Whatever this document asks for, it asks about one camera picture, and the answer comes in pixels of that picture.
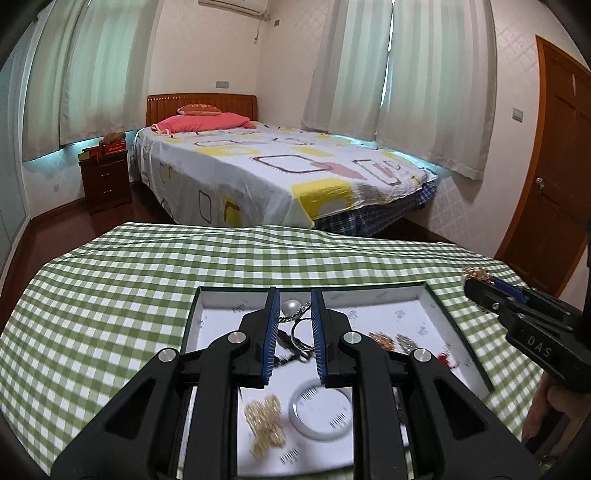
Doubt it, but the white jade bangle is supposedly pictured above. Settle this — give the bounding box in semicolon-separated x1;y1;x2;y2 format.
289;385;354;437

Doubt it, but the brown wooden door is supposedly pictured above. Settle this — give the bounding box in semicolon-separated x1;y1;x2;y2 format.
493;34;591;299

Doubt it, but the dark wooden nightstand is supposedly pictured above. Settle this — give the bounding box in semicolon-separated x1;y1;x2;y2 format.
78;150;134;214

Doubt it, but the silver ring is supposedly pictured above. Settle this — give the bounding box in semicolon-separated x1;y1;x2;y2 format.
290;318;319;350

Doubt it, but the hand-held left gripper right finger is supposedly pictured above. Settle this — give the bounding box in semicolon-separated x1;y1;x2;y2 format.
310;288;541;480

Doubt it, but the blue plaid bed skirt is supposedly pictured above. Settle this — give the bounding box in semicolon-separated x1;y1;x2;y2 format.
316;180;437;239

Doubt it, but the white curtain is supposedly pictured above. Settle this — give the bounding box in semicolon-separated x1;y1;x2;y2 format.
58;0;165;147
21;0;89;160
376;0;500;182
300;0;396;136

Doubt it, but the wooden headboard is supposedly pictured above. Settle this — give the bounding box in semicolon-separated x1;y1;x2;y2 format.
146;93;259;128

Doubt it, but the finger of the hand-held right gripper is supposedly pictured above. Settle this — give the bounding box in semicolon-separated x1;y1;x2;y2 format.
464;278;523;325
490;276;581;325

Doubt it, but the person's right hand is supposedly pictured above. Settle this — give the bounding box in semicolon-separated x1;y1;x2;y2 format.
522;373;581;445

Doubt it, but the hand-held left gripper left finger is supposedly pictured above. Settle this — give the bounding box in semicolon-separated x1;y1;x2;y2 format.
51;286;281;480

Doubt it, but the pink pillow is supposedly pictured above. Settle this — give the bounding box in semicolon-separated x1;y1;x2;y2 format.
151;112;260;136

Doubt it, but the green checked tablecloth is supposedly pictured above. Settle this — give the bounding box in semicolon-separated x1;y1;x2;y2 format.
0;222;570;480

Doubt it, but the rose gold chain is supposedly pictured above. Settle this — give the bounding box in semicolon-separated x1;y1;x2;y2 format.
368;331;396;352

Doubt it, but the white air conditioner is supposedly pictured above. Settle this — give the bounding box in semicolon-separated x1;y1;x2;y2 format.
198;0;271;22

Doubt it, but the white shallow box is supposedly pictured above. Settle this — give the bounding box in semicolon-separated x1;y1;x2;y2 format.
179;282;494;480

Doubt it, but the dark small jewelry piece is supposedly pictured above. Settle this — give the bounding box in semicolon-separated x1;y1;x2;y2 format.
276;328;315;366

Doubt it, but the patterned white bedsheet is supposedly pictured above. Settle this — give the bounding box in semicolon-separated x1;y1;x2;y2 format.
134;122;437;230

